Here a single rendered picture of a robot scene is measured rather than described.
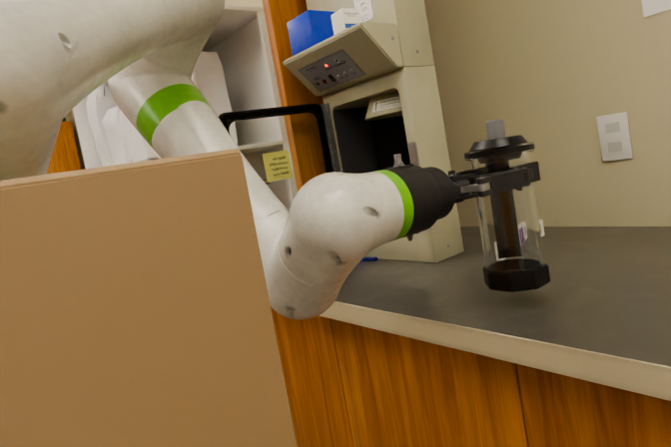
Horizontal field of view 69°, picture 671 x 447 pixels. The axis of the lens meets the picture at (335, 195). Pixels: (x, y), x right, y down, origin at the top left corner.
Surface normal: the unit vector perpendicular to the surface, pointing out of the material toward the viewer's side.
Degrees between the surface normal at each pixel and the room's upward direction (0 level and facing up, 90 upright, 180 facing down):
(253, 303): 90
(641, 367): 90
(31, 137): 138
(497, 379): 90
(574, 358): 90
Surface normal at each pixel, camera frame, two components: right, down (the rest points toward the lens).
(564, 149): -0.77, 0.18
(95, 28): 0.95, -0.26
